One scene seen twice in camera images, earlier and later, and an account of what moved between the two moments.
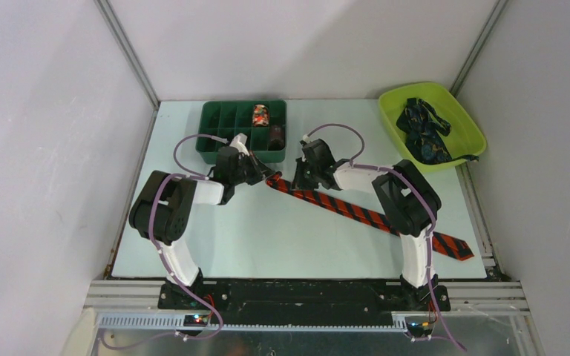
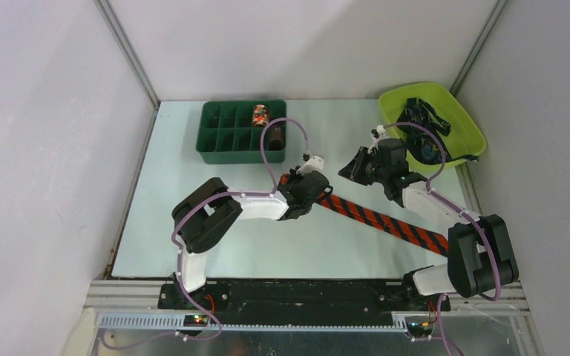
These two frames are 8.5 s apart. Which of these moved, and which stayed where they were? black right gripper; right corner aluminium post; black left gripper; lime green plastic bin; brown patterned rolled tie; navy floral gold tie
Moved: black left gripper; black right gripper
Stayed: right corner aluminium post; navy floral gold tie; brown patterned rolled tie; lime green plastic bin
